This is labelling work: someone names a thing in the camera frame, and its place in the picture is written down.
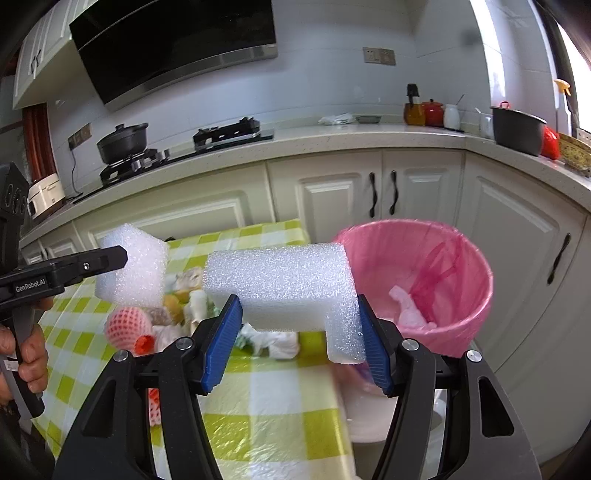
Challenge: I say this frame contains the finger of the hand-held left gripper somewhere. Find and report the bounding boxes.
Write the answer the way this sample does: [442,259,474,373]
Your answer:
[55,246,129,285]

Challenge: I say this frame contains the pink-lined white trash bin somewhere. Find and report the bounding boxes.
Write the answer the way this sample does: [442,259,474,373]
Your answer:
[333,220,494,398]

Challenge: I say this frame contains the black power cable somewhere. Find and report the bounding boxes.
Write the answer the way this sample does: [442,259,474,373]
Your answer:
[69,148,85,204]

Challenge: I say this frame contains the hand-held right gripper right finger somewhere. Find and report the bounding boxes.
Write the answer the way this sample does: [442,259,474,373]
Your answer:
[356,294,543,480]

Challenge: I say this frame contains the white wall cabinet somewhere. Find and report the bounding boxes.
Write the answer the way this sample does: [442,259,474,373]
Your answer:
[11,0,84,110]

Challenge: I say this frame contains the white base cabinets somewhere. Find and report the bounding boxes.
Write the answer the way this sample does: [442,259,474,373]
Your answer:
[18,148,591,467]

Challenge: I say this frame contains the pink foam fruit net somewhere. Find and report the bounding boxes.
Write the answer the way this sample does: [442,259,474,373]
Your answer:
[104,308,153,355]

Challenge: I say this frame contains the small white tissue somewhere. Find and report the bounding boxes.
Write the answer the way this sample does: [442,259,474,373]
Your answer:
[388,285,437,330]

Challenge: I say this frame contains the dark wall socket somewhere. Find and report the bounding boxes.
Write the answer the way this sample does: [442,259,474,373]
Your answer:
[68,124,92,149]

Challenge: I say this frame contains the black range hood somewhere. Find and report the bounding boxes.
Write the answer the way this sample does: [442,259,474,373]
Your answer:
[69,0,279,106]

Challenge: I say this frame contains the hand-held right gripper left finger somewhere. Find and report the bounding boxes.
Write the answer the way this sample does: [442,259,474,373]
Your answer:
[53,294,244,480]

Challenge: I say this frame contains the window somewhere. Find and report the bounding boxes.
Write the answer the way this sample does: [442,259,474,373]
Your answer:
[538,0,591,139]

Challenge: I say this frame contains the red plastic bag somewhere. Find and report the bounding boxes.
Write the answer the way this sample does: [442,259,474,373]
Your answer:
[541,126,561,160]

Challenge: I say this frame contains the grey cooking pot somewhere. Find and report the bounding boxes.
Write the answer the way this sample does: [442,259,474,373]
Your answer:
[489,102,548,157]

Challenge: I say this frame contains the black gas stove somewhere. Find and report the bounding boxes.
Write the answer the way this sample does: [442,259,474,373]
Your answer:
[99,117,275,185]

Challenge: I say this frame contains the black cooking pot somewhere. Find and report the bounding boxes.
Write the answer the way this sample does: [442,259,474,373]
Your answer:
[96,122,149,164]

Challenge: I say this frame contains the oil bottle with black cap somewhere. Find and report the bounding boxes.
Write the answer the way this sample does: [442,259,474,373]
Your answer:
[404,83,426,126]

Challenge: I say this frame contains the red lidded pot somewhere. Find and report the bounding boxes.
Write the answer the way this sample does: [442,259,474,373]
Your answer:
[422,98,445,127]

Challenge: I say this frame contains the cream crumpled wrapper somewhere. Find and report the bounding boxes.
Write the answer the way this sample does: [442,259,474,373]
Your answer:
[173,270,204,296]

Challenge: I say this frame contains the double wall socket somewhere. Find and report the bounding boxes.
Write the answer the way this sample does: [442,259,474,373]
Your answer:
[362,46,396,65]

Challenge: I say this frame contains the white countertop appliance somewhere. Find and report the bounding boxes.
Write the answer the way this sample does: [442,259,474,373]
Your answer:
[27,173,66,217]

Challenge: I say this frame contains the yellow patterned bowl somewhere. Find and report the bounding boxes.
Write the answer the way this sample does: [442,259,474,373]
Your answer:
[556,133,591,172]

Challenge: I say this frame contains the person's left hand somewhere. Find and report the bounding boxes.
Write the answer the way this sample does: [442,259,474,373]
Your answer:
[0,296,54,397]

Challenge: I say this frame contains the green checkered tablecloth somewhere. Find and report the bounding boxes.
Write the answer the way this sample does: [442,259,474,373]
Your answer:
[28,219,356,480]

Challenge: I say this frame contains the L-shaped white foam block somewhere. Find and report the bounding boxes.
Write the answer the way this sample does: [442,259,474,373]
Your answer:
[202,242,368,365]

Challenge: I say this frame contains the spray bottle yellow nozzle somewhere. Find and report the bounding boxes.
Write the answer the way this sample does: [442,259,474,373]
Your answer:
[553,78,575,137]

